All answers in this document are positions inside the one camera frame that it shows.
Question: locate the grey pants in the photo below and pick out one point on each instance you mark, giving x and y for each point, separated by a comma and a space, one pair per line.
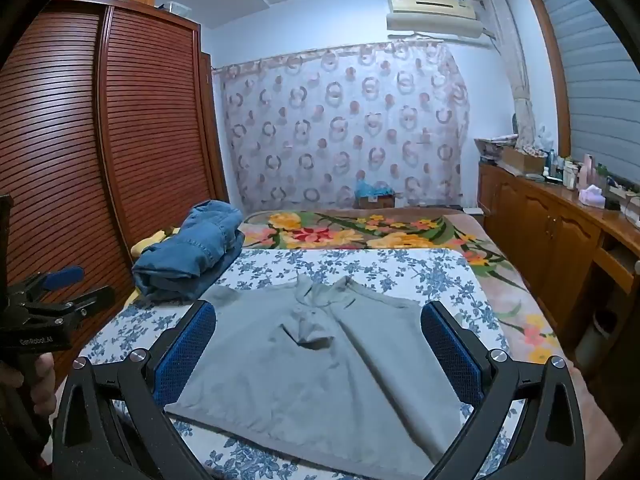
300, 385

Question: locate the yellow red flowered blanket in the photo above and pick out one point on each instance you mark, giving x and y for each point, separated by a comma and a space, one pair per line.
350, 232

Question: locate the blue floral bed sheet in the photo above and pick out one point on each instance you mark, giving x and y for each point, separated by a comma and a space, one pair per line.
400, 270

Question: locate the clear plastic box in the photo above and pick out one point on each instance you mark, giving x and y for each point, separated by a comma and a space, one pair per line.
178, 7

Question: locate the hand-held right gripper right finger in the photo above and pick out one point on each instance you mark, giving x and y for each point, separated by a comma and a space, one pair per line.
450, 355

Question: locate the grey trash bin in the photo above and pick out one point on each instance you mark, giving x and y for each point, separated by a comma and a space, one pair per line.
595, 340

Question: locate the patterned storage box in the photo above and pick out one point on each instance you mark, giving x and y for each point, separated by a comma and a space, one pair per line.
495, 146

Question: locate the folded blue jeans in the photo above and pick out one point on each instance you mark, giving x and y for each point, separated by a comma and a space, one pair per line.
200, 245

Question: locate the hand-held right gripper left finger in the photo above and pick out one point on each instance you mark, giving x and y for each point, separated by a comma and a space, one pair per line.
186, 355

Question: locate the person's left hand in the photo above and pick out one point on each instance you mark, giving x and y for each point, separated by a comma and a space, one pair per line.
42, 385

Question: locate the white air conditioner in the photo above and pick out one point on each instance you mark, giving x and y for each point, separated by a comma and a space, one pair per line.
435, 12

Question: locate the yellow cloth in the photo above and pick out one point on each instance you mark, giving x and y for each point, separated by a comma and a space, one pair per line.
147, 246

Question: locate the wooden sideboard cabinet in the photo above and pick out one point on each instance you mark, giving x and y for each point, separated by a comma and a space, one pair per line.
540, 230

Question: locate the tied beige curtain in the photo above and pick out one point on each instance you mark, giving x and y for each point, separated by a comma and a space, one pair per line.
520, 90

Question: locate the open cardboard box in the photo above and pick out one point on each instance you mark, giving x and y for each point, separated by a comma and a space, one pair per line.
522, 159

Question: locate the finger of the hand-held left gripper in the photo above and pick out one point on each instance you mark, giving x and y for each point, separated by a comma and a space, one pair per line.
65, 276
85, 300

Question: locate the row of toiletry bottles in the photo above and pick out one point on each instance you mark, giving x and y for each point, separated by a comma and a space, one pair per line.
570, 172

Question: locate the blue plastic bag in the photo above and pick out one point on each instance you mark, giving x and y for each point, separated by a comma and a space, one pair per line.
372, 189

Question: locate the pink tissue box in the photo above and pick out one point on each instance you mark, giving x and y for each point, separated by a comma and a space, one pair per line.
593, 197

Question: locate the grey window blind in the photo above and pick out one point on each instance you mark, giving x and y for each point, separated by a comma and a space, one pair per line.
595, 85

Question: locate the brown slatted wardrobe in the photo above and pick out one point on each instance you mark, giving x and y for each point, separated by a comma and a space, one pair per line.
100, 135

